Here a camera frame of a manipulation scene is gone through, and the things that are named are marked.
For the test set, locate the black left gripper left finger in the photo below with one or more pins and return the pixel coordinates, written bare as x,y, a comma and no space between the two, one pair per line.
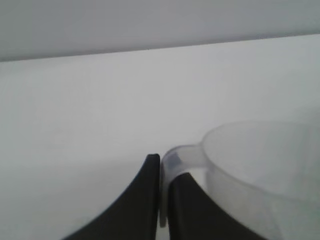
135,205

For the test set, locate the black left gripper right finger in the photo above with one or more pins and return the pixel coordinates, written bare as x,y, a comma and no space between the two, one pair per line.
195,215

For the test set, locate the translucent plastic measuring cup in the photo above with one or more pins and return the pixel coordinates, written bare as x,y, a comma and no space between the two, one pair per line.
262,175

